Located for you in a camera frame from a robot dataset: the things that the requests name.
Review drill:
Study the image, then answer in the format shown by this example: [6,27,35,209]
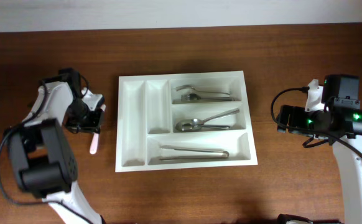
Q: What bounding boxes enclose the pink plastic knife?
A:
[89,104,106,156]

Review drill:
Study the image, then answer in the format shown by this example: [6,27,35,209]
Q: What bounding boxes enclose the steel serrated tongs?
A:
[159,146,230,161]

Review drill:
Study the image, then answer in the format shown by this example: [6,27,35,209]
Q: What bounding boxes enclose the steel tablespoon angled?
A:
[194,108,240,124]

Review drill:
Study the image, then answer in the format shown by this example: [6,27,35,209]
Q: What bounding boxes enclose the steel tablespoon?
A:
[175,119,230,132]

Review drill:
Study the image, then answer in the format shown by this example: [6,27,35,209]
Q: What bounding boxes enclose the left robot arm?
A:
[0,68,105,223]

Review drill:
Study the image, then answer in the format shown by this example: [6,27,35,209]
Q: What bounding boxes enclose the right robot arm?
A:
[271,74,362,223]

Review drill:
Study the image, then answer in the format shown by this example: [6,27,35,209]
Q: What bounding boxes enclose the white plastic cutlery tray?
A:
[115,71,258,172]

